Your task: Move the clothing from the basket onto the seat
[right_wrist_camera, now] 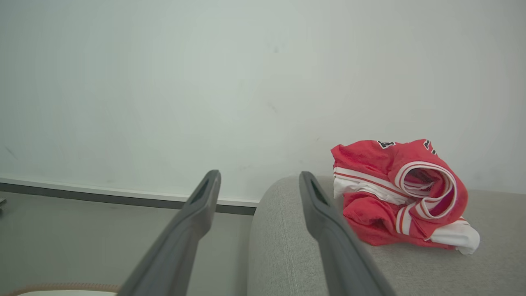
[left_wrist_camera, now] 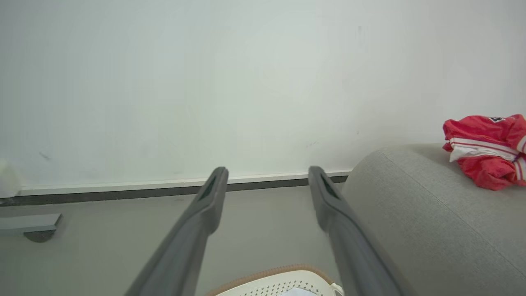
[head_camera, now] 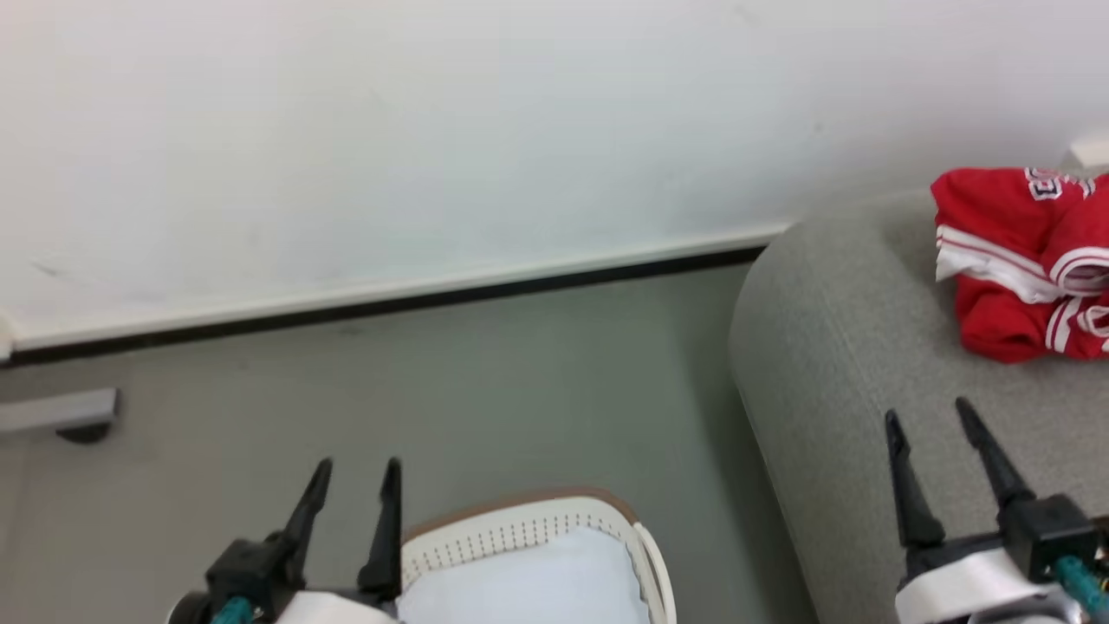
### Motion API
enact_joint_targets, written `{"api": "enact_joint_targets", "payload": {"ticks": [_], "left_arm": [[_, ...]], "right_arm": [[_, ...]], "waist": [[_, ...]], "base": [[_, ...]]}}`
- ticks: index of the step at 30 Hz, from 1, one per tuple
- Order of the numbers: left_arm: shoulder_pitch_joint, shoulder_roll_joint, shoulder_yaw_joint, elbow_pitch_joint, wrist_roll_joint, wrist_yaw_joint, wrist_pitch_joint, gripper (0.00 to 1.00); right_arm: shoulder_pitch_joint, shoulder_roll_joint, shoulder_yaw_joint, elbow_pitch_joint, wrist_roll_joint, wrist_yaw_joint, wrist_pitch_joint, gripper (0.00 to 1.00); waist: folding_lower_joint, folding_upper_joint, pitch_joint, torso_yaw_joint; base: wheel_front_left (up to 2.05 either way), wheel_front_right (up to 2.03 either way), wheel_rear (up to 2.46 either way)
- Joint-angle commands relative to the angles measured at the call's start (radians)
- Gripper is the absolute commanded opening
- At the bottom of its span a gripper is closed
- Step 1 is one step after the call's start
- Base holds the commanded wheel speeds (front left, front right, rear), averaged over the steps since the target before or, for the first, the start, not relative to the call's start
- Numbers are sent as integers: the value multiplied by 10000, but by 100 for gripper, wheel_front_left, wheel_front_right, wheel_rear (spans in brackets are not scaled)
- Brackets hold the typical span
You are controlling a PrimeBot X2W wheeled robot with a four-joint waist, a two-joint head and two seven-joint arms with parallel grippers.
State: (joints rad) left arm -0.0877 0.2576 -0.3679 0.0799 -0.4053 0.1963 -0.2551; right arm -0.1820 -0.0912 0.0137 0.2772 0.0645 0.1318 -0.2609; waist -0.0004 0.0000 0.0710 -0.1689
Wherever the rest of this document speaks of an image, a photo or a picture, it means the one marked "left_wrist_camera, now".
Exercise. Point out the white and grey baseboard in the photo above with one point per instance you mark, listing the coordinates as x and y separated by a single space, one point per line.
123 190

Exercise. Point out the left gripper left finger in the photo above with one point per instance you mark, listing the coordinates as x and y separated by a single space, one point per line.
185 250

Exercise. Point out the white garment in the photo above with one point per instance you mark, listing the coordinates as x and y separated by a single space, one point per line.
299 292

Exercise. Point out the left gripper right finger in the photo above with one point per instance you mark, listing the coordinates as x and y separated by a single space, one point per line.
353 255

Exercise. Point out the white perforated laundry basket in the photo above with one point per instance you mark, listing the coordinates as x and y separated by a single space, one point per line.
283 279

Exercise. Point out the grey metal table leg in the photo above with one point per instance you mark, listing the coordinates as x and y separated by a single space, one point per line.
26 224

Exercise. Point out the red and white jersey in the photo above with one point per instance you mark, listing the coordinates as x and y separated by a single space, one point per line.
489 164

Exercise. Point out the dark caster wheel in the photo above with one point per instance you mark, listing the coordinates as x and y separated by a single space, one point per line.
39 236

